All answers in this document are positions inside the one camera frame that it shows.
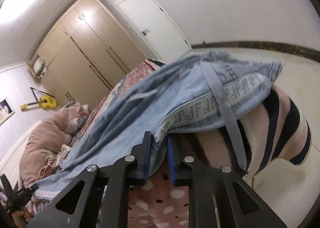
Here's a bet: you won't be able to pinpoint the yellow guitar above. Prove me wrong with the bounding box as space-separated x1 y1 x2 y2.
20 87 57 111

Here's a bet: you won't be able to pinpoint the beige wooden wardrobe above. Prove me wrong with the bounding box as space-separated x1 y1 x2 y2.
28 0 146 108

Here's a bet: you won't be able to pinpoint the light blue denim pants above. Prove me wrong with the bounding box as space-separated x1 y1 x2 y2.
35 50 282 200

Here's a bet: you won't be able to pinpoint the white door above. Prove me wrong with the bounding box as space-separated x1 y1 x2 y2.
116 0 191 63

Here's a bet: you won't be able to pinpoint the left hand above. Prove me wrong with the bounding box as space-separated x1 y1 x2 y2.
11 207 34 228

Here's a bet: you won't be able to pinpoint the framed wall picture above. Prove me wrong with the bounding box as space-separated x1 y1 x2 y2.
0 99 15 125

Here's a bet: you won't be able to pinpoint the leaf pattern pillowcase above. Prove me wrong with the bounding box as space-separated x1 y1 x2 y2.
39 144 71 178

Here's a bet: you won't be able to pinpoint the pink ribbed duvet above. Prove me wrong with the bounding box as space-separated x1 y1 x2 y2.
20 102 90 187

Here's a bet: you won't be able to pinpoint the striped pink bed blanket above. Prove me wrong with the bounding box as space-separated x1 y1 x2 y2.
24 58 312 228

